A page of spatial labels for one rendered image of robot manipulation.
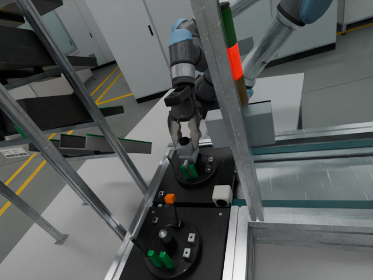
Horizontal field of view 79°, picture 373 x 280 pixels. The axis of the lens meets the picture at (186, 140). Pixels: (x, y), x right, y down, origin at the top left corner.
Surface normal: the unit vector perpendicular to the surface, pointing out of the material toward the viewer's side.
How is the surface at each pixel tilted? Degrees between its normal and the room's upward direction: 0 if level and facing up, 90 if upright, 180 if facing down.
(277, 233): 90
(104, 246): 0
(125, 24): 90
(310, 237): 90
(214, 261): 0
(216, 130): 90
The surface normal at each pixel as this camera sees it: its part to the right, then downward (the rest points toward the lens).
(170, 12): -0.09, 0.60
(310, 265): -0.32, -0.77
